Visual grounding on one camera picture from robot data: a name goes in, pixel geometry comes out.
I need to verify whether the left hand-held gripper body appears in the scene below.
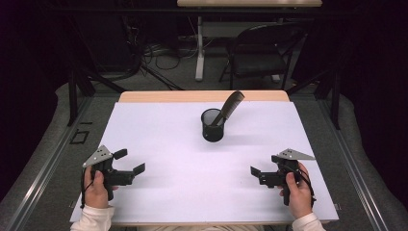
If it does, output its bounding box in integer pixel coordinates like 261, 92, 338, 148
82, 144, 136, 201

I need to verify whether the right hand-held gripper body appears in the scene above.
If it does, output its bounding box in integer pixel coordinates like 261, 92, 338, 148
258, 148, 317, 206

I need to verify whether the black mesh pen holder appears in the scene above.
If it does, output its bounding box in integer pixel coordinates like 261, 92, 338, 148
200, 108, 226, 143

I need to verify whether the dark brown comb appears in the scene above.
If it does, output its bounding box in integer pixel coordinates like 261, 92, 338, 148
212, 90, 245, 127

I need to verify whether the person's left hand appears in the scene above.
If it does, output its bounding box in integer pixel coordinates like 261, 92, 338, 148
84, 167, 119, 210

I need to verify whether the person's right hand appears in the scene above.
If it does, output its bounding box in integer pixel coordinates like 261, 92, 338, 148
278, 163, 314, 219

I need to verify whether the white table mat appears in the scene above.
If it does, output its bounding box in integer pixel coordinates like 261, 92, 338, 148
69, 100, 340, 224

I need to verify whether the black metal stand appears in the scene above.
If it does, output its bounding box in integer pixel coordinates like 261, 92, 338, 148
287, 64, 342, 130
65, 13, 126, 127

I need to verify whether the black folding chair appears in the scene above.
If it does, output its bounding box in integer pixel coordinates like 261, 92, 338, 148
218, 22, 306, 90

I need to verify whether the black gripper cord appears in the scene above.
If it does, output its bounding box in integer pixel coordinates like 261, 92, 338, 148
297, 167, 317, 206
80, 167, 95, 210

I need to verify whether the metal floor rail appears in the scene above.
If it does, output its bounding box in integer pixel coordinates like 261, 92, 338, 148
6, 95, 94, 231
316, 99, 389, 231

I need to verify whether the bundle of floor cables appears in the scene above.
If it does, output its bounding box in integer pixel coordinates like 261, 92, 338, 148
126, 15, 200, 90

